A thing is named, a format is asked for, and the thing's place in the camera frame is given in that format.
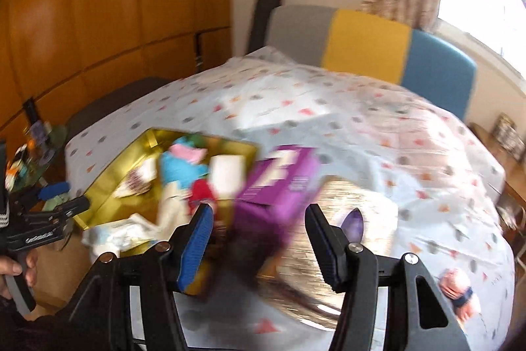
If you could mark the pink scrunchie light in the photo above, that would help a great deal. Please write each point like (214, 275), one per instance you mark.
(138, 180)

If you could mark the white towel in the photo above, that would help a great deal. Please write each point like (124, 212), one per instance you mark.
(226, 175)

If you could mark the person hand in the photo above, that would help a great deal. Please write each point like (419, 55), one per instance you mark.
(13, 268)

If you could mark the items on desk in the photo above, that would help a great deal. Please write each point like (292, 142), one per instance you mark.
(504, 131)

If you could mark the white plastic packet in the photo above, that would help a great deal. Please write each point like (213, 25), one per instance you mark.
(119, 236)

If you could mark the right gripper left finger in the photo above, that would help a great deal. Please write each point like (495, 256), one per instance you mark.
(101, 304)

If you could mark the red christmas sock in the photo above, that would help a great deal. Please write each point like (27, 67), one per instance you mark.
(201, 193)

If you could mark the patterned plastic tablecloth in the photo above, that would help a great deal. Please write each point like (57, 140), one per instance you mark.
(379, 136)

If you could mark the grey yellow blue sofa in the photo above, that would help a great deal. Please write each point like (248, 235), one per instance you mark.
(350, 41)

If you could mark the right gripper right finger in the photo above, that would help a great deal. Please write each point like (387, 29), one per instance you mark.
(418, 317)

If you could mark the blue plush toy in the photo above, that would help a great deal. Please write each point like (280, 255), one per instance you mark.
(182, 162)

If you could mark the white knit glove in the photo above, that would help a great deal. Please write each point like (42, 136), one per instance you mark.
(173, 210)

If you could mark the ornate gold tissue box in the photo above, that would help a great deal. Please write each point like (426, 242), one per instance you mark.
(306, 280)

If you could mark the pink towel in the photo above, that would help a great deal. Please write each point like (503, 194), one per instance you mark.
(457, 288)

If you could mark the purple cardboard box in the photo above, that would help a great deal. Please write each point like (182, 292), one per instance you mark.
(276, 194)

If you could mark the wooden desk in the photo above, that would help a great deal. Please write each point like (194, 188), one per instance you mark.
(514, 171)

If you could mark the gold tray box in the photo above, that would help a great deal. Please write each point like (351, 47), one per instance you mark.
(156, 184)

